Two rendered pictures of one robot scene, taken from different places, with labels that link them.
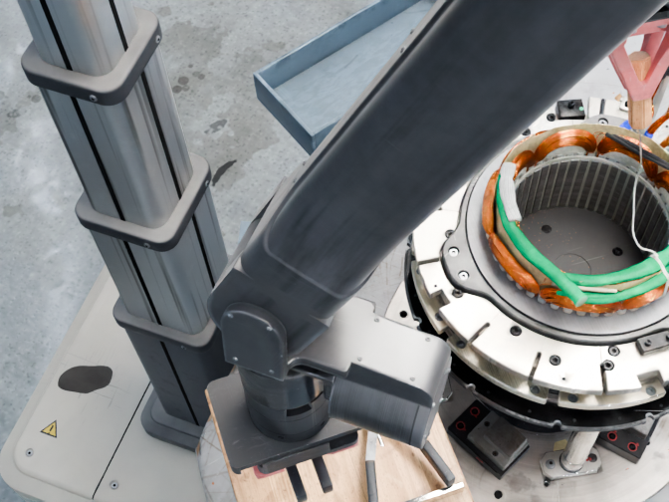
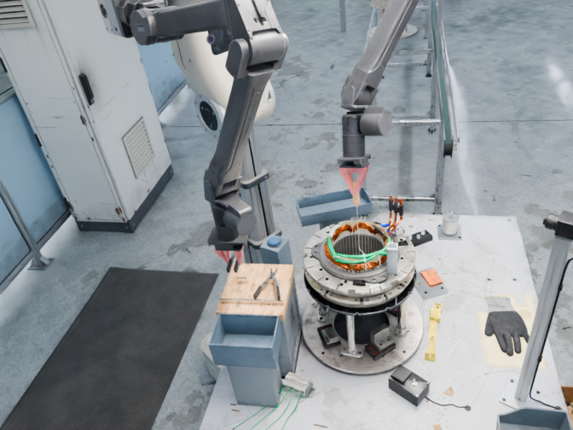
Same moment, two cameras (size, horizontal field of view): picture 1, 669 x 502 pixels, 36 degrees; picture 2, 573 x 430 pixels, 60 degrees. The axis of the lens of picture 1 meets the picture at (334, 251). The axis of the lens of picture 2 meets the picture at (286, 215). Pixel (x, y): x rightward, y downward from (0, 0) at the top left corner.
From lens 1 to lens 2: 0.83 m
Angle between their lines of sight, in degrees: 30
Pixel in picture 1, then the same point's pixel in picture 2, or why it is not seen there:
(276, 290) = (211, 174)
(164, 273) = (257, 260)
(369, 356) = (232, 204)
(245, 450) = (211, 240)
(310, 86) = (313, 209)
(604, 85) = (436, 253)
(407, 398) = (237, 216)
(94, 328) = not seen: hidden behind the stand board
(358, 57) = (332, 206)
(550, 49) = (236, 108)
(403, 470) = (270, 295)
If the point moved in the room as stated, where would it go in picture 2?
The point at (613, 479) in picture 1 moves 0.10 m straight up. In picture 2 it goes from (364, 362) to (363, 340)
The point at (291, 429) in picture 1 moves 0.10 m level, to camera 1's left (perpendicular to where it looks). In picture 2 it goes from (222, 234) to (188, 228)
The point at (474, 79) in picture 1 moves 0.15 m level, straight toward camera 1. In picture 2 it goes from (229, 115) to (176, 148)
